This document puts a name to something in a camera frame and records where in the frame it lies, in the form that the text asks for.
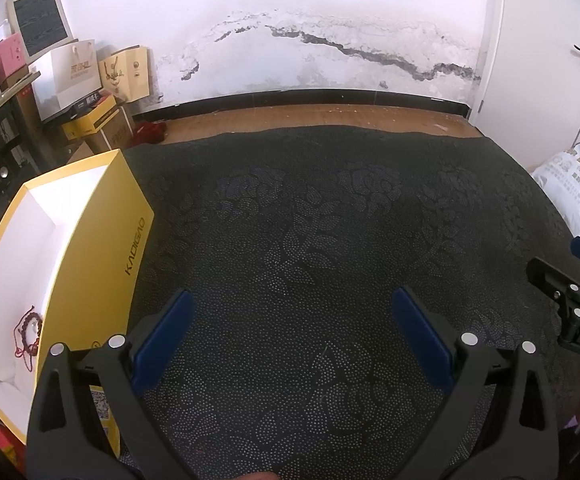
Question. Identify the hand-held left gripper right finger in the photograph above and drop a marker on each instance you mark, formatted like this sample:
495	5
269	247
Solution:
422	340

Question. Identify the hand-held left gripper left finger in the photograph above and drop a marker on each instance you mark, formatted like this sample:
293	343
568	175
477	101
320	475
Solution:
162	340

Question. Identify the yellow cardboard box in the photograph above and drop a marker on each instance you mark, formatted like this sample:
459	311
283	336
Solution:
105	240

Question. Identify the white printed sack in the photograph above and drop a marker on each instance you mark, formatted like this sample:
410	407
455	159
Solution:
574	195

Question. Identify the dark floral patterned mat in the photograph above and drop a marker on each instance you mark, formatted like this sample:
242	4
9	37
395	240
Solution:
320	235

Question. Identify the red printed box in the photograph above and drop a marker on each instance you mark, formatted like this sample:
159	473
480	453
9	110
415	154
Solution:
5	440

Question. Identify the white door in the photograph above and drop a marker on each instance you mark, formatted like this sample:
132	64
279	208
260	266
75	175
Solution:
534	60

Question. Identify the red cloth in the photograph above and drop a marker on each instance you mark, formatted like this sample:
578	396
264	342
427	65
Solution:
149	132

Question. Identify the brown cardboard box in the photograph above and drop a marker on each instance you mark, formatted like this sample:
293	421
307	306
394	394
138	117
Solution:
115	132

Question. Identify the yellow and black box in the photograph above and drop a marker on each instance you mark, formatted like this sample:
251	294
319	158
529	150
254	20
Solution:
85	127

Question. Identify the brown paper gift bag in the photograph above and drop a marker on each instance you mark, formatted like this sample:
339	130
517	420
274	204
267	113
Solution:
125	72

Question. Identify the white paper gift bag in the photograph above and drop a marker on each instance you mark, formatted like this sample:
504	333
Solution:
67	80

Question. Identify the pink gift box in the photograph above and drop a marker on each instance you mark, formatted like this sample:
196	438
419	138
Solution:
10	57

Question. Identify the white old monitor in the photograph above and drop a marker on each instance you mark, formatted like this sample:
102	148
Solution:
40	20

